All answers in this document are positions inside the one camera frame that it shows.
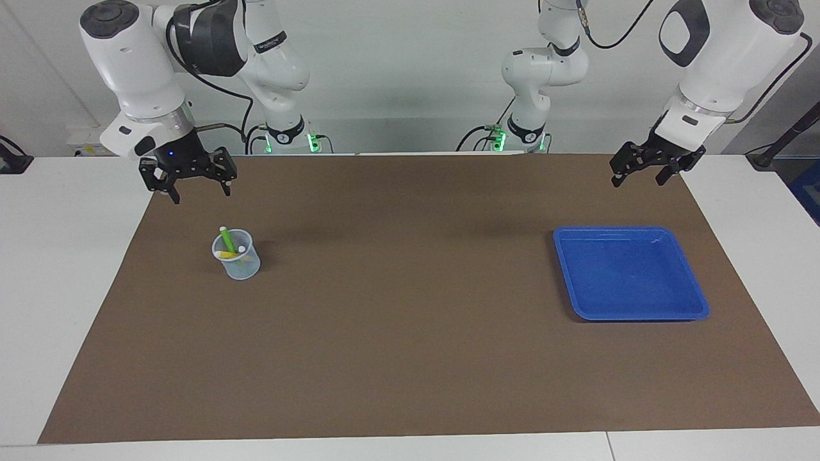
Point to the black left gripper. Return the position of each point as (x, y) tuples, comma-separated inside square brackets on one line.
[(672, 152)]

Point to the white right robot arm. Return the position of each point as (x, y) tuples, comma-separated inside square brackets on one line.
[(128, 64)]

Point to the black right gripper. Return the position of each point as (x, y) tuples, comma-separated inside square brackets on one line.
[(186, 157)]

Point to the black clamp mount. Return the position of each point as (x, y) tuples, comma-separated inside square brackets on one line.
[(13, 161)]

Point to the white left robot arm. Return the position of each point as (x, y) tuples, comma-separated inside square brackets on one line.
[(724, 57)]

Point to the blue plastic tray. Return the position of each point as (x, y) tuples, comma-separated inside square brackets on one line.
[(628, 275)]

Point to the green marker pen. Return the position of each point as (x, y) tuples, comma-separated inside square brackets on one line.
[(227, 240)]

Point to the translucent plastic cup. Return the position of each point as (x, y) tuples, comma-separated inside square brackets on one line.
[(246, 270)]

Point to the brown table mat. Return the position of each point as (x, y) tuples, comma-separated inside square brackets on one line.
[(410, 320)]

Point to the purple marker pen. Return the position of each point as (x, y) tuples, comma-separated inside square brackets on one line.
[(241, 249)]

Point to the black stand pole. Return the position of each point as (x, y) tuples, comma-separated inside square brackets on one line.
[(778, 144)]

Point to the blue crate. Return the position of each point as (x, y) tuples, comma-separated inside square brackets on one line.
[(808, 192)]

